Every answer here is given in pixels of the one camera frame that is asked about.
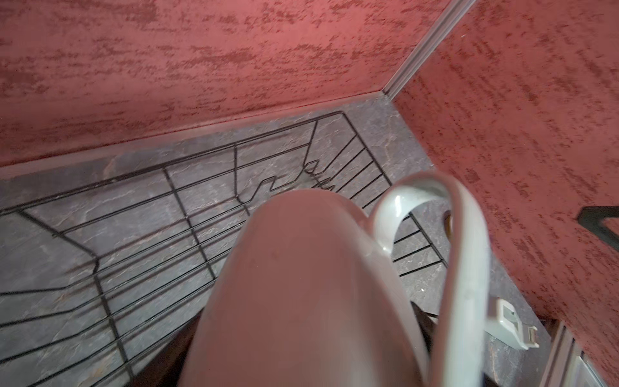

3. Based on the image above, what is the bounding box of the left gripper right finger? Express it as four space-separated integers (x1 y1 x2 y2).
409 301 499 387

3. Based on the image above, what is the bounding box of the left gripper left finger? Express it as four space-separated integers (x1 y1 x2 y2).
127 311 201 387

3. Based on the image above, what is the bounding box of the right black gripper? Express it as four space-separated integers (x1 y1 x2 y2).
576 206 619 251

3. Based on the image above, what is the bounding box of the black wire dish rack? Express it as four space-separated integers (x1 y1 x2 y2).
1 111 432 386

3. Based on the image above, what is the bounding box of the grey white mug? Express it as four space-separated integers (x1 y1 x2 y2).
179 172 490 386

